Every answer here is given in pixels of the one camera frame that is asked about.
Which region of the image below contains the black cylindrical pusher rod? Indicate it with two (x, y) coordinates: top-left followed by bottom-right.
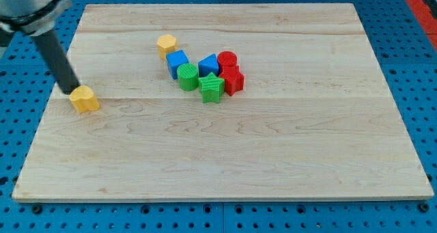
(32, 29), (81, 94)

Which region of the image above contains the yellow heart block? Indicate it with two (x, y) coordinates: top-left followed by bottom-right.
(69, 85), (100, 113)

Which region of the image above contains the wooden board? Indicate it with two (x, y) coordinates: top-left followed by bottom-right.
(12, 3), (434, 203)

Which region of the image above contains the yellow hexagon block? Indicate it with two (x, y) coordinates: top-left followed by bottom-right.
(156, 34), (177, 59)

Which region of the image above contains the blue cube block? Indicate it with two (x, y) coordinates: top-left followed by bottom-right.
(166, 50), (189, 80)

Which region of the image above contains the green cylinder block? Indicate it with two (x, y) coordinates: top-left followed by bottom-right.
(177, 63), (199, 91)

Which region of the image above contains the blue triangle block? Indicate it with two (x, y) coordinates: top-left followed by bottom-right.
(198, 54), (219, 77)

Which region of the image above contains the green star block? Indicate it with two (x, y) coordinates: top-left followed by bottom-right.
(199, 72), (225, 103)

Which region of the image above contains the red cylinder block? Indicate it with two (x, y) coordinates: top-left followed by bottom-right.
(217, 51), (238, 72)

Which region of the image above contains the red star block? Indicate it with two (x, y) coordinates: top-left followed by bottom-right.
(219, 66), (244, 96)

